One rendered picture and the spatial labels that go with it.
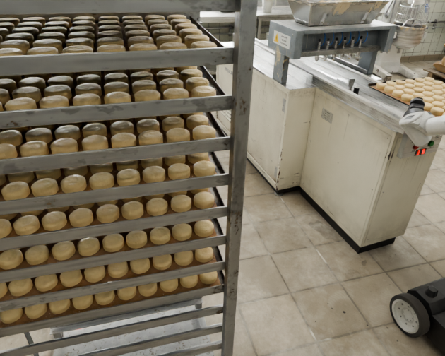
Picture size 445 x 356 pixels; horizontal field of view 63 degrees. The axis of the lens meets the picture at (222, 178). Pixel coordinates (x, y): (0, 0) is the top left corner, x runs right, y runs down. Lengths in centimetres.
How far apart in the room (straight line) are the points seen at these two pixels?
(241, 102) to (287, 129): 175
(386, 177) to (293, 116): 72
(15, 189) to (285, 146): 192
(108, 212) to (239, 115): 38
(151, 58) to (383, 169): 158
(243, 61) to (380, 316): 171
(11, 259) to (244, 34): 70
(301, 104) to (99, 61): 187
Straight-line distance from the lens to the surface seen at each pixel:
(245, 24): 66
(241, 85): 69
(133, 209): 87
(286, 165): 259
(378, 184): 209
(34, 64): 69
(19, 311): 111
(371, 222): 224
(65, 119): 71
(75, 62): 68
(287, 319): 199
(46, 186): 84
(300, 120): 247
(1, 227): 92
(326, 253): 237
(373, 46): 268
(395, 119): 196
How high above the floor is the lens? 158
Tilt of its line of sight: 33 degrees down
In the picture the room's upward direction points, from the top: 2 degrees clockwise
